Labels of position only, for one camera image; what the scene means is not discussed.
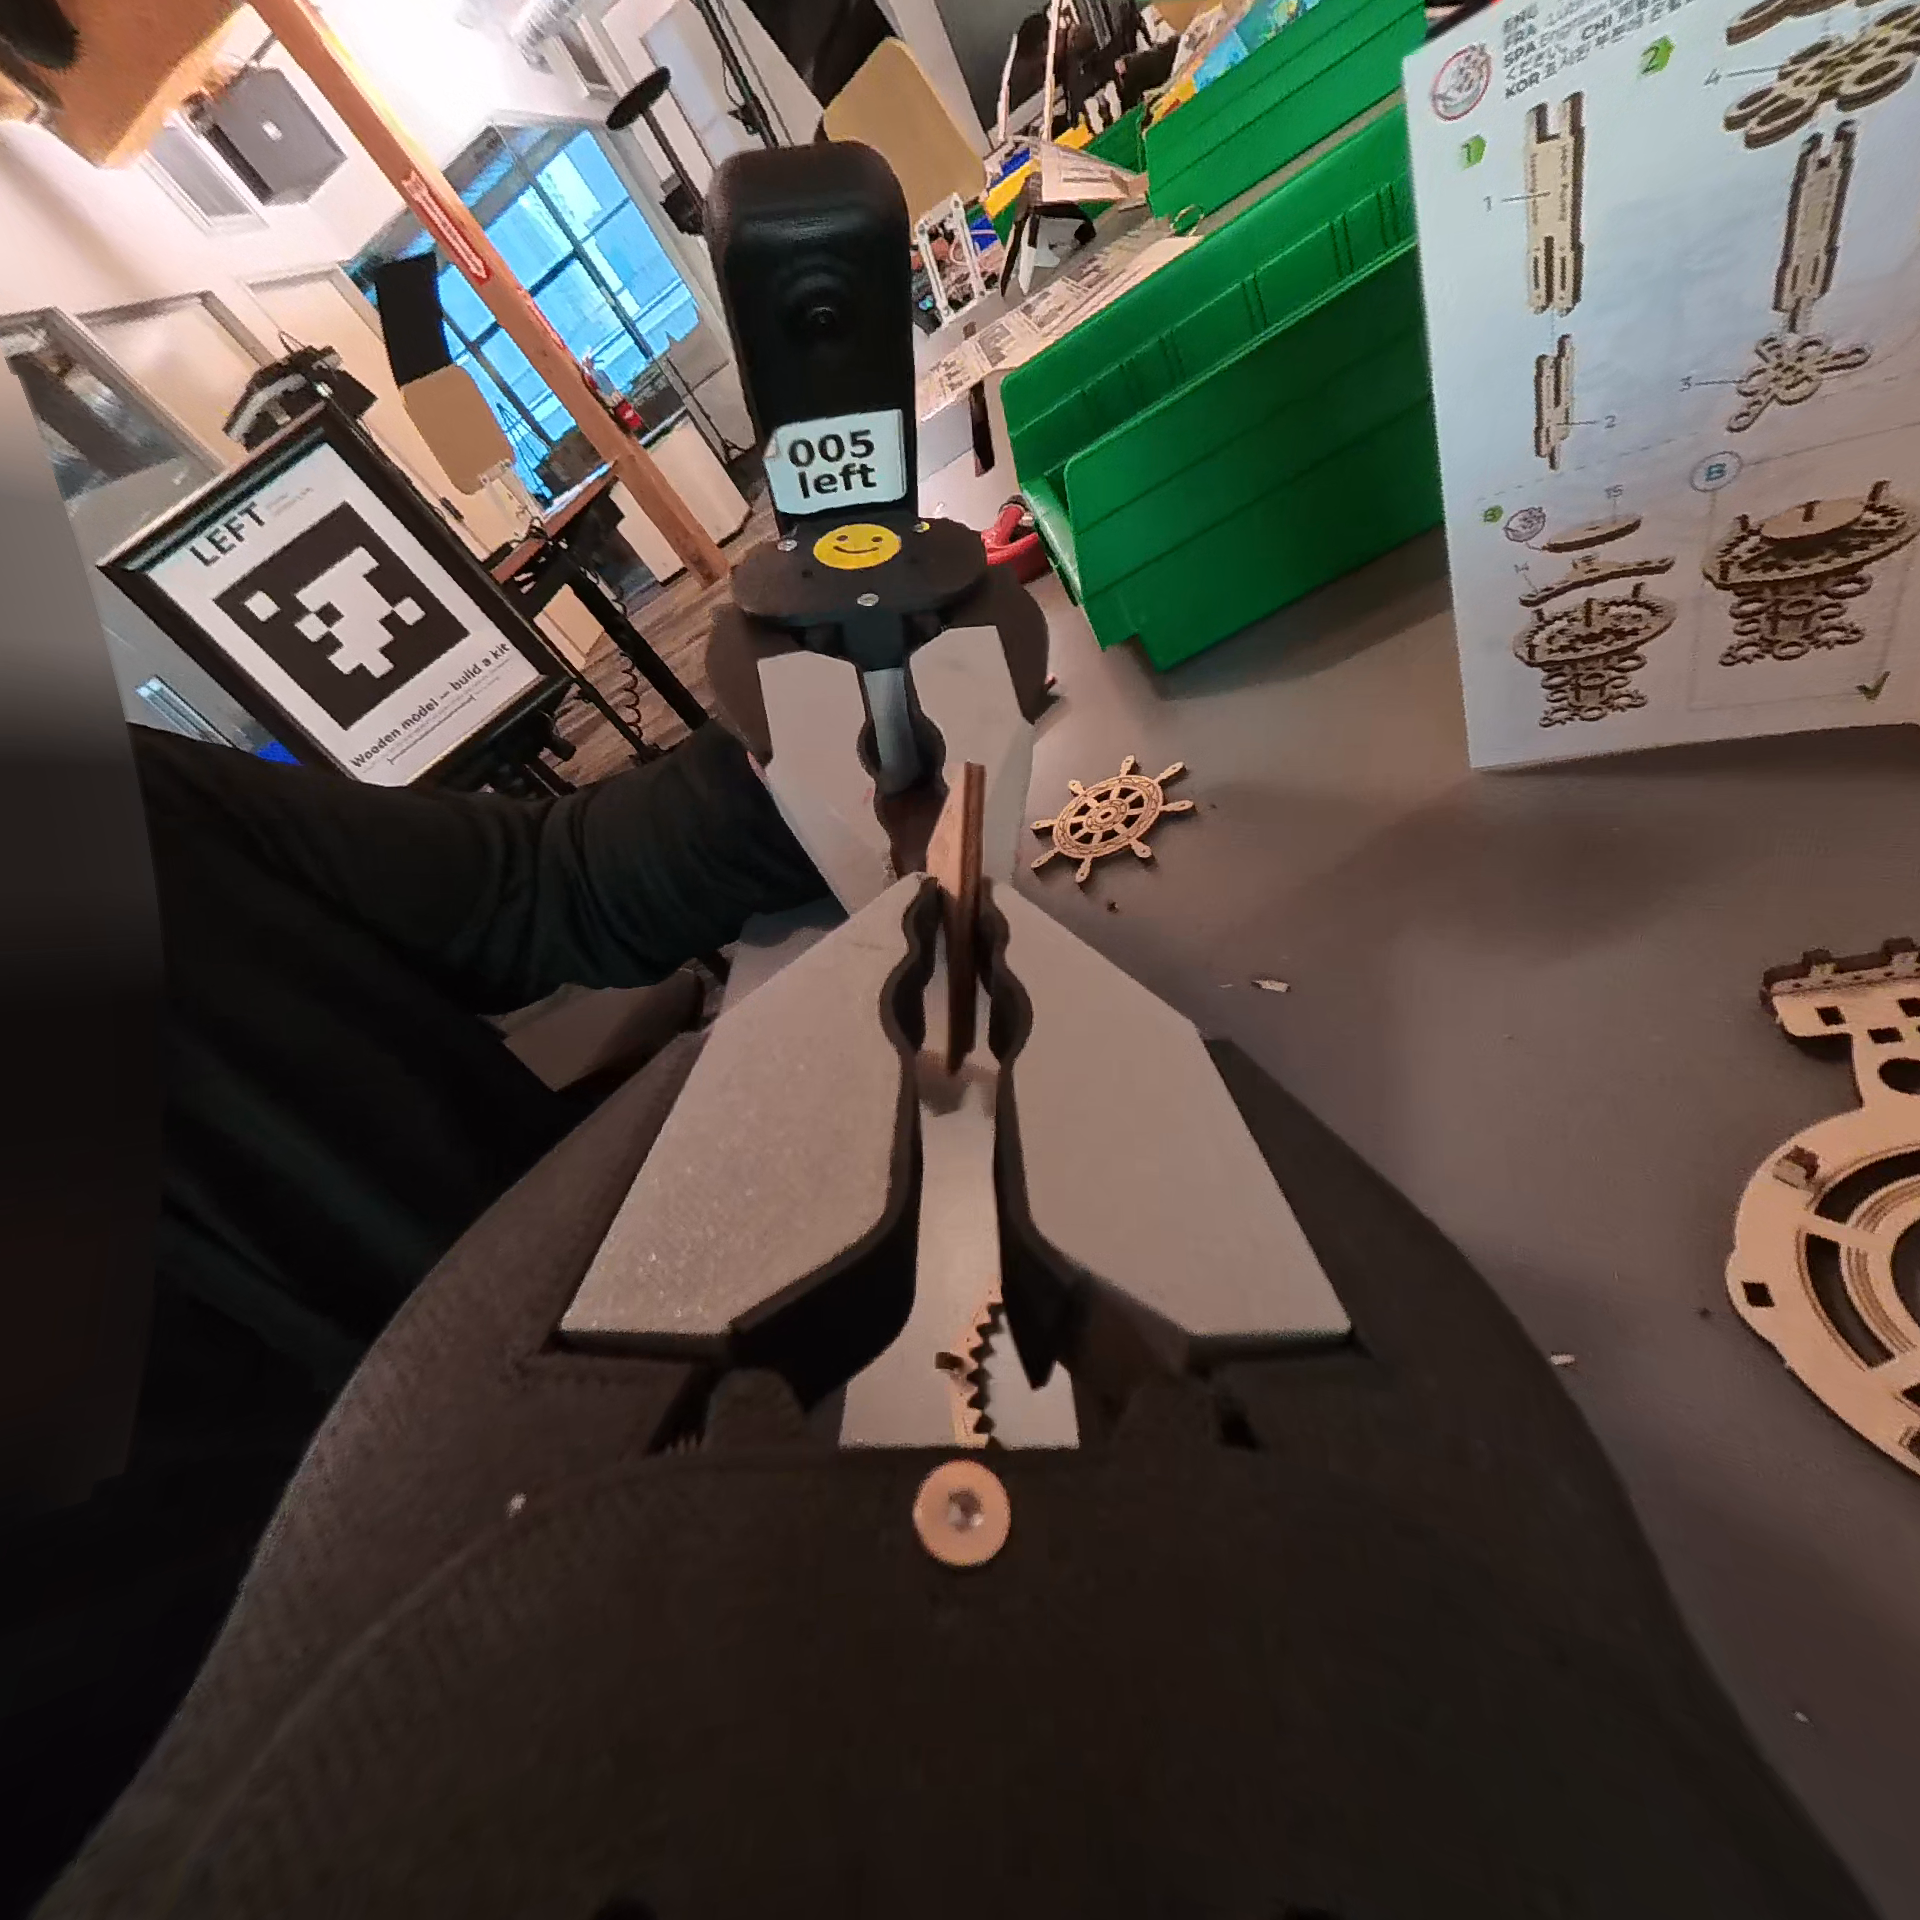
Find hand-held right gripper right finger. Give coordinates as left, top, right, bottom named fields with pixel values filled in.
left=979, top=883, right=1355, bottom=1396

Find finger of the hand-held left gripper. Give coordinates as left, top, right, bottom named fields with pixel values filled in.
left=907, top=622, right=1037, bottom=903
left=755, top=651, right=902, bottom=921

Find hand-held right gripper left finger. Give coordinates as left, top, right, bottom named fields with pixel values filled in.
left=559, top=874, right=944, bottom=1413

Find triangular wooden offcut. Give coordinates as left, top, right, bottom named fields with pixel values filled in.
left=925, top=762, right=991, bottom=1075

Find wooden internal gear ring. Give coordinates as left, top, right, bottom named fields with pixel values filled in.
left=933, top=1283, right=1009, bottom=1449

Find person's left forearm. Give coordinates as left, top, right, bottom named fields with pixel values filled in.
left=133, top=722, right=846, bottom=1037

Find small three-armed wooden part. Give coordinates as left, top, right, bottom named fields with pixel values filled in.
left=1031, top=756, right=1198, bottom=887

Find black office chair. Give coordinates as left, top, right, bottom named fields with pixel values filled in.
left=495, top=959, right=728, bottom=1095

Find tan reflector board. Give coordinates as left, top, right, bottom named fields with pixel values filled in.
left=823, top=36, right=988, bottom=194
left=397, top=363, right=515, bottom=494

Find black and white object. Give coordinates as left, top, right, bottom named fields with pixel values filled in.
left=1012, top=202, right=1096, bottom=294

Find printed paper sheets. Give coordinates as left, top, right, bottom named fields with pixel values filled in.
left=911, top=230, right=1203, bottom=429

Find black floor lamp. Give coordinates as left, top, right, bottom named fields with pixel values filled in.
left=603, top=67, right=705, bottom=243

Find black flag panel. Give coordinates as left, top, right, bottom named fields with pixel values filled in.
left=743, top=0, right=902, bottom=77
left=372, top=251, right=447, bottom=388

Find green plastic bin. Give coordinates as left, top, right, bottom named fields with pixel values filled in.
left=1141, top=0, right=1427, bottom=226
left=998, top=97, right=1445, bottom=671

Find colourful printed boxes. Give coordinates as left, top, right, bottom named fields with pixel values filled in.
left=1148, top=0, right=1321, bottom=98

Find framed black white marker sign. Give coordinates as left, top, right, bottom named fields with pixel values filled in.
left=96, top=398, right=575, bottom=789

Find folded instruction leaflet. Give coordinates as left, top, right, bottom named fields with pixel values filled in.
left=1401, top=0, right=1920, bottom=774

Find white frame model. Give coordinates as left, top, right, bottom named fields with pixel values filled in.
left=915, top=194, right=993, bottom=335

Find wooden support post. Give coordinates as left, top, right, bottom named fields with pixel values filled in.
left=246, top=0, right=732, bottom=587

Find round wooden frame with handle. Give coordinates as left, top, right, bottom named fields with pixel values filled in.
left=1725, top=941, right=1920, bottom=1478

